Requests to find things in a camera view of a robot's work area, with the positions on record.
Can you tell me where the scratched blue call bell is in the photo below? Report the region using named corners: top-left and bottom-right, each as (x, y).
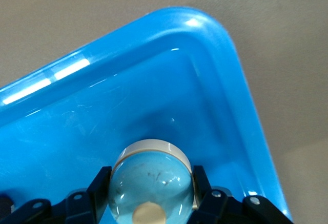
top-left (107, 138), bottom-right (199, 224)

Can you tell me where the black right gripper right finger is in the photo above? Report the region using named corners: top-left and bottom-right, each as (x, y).
top-left (189, 165), bottom-right (229, 224)

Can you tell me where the blue plastic tray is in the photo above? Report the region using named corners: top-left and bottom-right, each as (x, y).
top-left (0, 6), bottom-right (294, 224)

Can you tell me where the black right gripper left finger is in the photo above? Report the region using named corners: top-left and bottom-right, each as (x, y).
top-left (65, 166), bottom-right (112, 224)

